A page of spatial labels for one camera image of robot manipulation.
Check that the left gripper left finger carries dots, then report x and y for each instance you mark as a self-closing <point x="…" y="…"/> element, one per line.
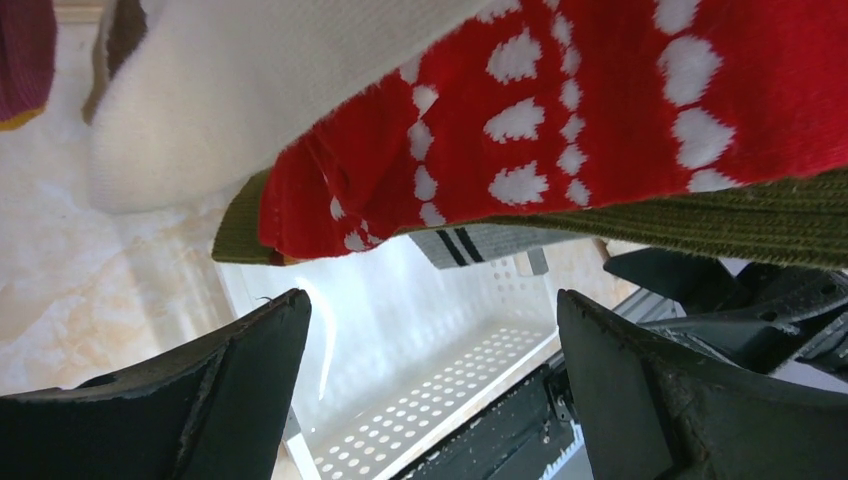
<point x="213" y="408"/>

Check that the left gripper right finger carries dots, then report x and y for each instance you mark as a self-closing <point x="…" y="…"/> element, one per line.
<point x="650" y="408"/>

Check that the white perforated plastic basket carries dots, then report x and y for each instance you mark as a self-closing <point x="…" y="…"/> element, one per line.
<point x="398" y="353"/>

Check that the olive green striped sock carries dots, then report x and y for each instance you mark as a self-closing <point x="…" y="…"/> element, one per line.
<point x="279" y="215"/>

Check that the grey sock with black stripes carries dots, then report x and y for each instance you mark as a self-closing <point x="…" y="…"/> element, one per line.
<point x="455" y="247"/>

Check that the red white patterned sock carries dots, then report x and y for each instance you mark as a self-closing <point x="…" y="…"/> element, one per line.
<point x="629" y="100"/>

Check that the white cream sock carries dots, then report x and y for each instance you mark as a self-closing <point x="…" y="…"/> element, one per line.
<point x="216" y="89"/>

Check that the maroon sock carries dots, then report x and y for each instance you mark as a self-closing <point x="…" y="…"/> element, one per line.
<point x="28" y="50"/>

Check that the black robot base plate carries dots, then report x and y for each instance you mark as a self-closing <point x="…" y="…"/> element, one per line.
<point x="529" y="432"/>

